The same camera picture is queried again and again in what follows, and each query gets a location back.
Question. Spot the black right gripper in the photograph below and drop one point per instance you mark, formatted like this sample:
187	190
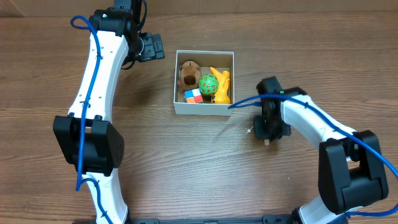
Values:
270	133

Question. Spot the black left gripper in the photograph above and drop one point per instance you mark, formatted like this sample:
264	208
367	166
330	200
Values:
152	47

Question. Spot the small wooden rattle drum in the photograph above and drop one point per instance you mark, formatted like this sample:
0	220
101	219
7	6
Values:
266	141

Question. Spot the brown plush capybara toy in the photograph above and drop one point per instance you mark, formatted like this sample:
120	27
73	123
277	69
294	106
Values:
189	76

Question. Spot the yellow rubber toy animal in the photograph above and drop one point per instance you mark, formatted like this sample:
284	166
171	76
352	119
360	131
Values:
221	96

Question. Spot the colourful two-by-two puzzle cube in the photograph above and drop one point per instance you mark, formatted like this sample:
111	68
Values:
193	96

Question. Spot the green patterned ball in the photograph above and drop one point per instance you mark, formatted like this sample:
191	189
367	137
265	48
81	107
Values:
208	84

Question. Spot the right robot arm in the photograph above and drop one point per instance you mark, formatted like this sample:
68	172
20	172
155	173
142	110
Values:
351	168

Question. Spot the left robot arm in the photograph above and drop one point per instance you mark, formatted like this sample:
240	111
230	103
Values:
86	135

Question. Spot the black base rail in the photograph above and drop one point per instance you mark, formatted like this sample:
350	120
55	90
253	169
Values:
202	220

